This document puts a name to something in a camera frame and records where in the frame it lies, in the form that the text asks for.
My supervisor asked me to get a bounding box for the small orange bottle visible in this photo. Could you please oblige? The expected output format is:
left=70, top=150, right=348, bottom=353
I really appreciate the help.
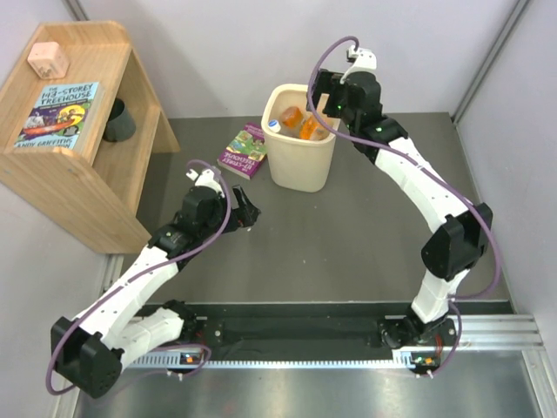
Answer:
left=299, top=115, right=329, bottom=141

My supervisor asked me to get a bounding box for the orange bottle white cap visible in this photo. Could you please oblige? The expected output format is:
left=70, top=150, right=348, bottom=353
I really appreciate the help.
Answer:
left=278, top=106, right=305, bottom=138

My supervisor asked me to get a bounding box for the cream plastic bin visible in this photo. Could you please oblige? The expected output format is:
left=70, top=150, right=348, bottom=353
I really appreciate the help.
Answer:
left=261, top=84, right=336, bottom=192

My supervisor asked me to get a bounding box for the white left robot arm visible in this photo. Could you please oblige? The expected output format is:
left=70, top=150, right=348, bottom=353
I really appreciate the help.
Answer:
left=45, top=185, right=261, bottom=399

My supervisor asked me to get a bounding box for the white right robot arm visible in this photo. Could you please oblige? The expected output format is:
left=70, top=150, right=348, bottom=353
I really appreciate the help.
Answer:
left=307, top=69, right=493, bottom=349

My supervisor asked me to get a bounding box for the purple Treehouse book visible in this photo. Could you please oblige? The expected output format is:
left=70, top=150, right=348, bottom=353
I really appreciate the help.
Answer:
left=217, top=123, right=267, bottom=179

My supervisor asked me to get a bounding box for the dark grey cup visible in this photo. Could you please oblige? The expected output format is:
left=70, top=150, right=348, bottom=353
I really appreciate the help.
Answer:
left=103, top=98, right=136, bottom=143

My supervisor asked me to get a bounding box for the wooden shelf unit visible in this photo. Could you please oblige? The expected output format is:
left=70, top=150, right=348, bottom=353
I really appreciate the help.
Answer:
left=1, top=21, right=180, bottom=253

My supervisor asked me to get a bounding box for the blue Treehouse book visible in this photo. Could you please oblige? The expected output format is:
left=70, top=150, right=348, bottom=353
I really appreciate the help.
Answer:
left=13, top=82, right=104, bottom=152

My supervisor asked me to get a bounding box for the pink cube block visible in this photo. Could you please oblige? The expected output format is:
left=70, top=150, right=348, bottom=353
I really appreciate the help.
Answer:
left=27, top=41, right=70, bottom=79

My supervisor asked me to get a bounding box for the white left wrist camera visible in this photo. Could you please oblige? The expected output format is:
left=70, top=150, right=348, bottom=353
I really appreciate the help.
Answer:
left=186, top=169, right=224, bottom=196

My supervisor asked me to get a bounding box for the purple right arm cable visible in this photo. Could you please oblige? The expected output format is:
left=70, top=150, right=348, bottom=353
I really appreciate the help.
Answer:
left=305, top=36, right=501, bottom=301

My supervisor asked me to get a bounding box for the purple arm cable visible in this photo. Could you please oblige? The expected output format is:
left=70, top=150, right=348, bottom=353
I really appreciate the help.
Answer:
left=305, top=36, right=501, bottom=301
left=45, top=159, right=232, bottom=396

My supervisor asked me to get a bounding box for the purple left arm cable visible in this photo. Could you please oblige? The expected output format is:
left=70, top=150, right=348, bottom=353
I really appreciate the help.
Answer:
left=45, top=159, right=232, bottom=396

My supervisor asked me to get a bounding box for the aluminium corner post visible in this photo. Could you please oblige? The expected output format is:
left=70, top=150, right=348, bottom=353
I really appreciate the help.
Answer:
left=451, top=0, right=532, bottom=126

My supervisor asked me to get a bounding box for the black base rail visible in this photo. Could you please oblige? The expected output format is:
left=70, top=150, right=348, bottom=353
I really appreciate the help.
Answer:
left=163, top=300, right=456, bottom=362

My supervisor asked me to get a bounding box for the white slotted cable duct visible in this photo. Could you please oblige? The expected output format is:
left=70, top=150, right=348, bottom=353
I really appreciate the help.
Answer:
left=125, top=351, right=419, bottom=370

